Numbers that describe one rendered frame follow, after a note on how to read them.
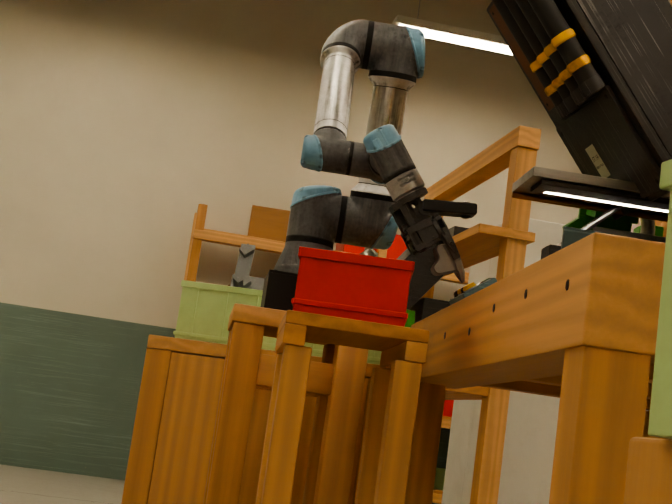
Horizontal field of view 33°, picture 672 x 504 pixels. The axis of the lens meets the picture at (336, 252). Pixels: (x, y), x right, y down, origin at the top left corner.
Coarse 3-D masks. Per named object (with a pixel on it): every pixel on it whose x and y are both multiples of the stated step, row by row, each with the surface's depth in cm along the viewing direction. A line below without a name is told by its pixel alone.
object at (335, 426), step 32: (256, 352) 253; (352, 352) 256; (224, 384) 252; (256, 384) 254; (320, 384) 256; (352, 384) 255; (224, 416) 251; (320, 416) 277; (352, 416) 254; (224, 448) 250; (320, 448) 276; (352, 448) 253; (224, 480) 249; (320, 480) 251
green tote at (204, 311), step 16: (192, 288) 320; (208, 288) 320; (224, 288) 319; (240, 288) 319; (192, 304) 320; (208, 304) 319; (224, 304) 319; (256, 304) 318; (192, 320) 319; (208, 320) 319; (224, 320) 318; (176, 336) 319; (192, 336) 318; (208, 336) 317; (224, 336) 317; (320, 352) 314; (368, 352) 314
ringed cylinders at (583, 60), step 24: (504, 0) 213; (528, 0) 203; (552, 0) 202; (528, 24) 211; (552, 24) 201; (528, 48) 216; (552, 48) 206; (576, 48) 201; (552, 72) 211; (576, 72) 201; (552, 96) 216; (576, 96) 206
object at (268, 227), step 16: (256, 208) 902; (272, 208) 904; (256, 224) 901; (272, 224) 902; (192, 240) 923; (208, 240) 879; (224, 240) 880; (240, 240) 882; (256, 240) 885; (272, 240) 892; (400, 240) 918; (192, 256) 878; (384, 256) 907; (192, 272) 876; (448, 400) 907; (448, 416) 905
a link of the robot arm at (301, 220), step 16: (304, 192) 271; (320, 192) 271; (336, 192) 273; (304, 208) 270; (320, 208) 270; (336, 208) 270; (288, 224) 274; (304, 224) 269; (320, 224) 270; (336, 224) 270; (336, 240) 273
